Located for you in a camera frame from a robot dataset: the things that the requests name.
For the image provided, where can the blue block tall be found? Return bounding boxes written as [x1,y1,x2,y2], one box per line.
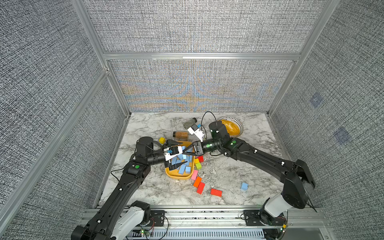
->
[178,165,186,175]

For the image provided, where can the orange block lower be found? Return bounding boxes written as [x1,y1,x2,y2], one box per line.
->
[193,177,202,188]

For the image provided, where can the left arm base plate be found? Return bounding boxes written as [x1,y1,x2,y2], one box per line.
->
[140,210,166,228]

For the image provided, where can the red block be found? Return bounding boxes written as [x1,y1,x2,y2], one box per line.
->
[197,182,205,195]
[210,189,223,197]

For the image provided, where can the brown spice jar black lid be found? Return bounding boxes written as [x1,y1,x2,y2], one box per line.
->
[173,131,189,141]

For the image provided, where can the yellow plastic tray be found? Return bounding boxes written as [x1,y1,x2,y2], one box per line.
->
[165,155,199,180]

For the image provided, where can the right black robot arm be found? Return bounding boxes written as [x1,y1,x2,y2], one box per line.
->
[183,121,316,225]

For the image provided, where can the patterned bowl with yellow contents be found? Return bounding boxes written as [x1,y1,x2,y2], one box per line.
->
[219,116,244,138]

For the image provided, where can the red block bottom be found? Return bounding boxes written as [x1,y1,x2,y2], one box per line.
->
[210,189,223,197]

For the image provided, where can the clear spice jar green contents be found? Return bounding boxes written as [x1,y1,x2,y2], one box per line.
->
[183,118,197,130]

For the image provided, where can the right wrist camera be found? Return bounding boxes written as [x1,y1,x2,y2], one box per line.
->
[188,124,205,142]

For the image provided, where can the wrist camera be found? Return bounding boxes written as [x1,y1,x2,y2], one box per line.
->
[164,146,183,161]
[188,124,205,142]

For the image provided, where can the pink block lower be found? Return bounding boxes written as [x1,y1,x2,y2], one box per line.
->
[191,170,198,181]

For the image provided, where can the red block lower left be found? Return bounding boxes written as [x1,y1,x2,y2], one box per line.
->
[197,182,205,195]

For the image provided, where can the aluminium front rail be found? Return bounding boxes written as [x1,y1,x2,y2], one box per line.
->
[76,205,337,240]

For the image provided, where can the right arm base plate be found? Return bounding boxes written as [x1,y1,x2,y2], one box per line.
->
[242,210,287,227]

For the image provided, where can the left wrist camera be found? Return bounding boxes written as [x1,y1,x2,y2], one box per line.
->
[164,146,183,161]

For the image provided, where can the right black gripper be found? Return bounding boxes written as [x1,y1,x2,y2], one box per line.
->
[182,140,224,158]

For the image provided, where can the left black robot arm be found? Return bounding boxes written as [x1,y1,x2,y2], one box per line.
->
[71,137,183,240]

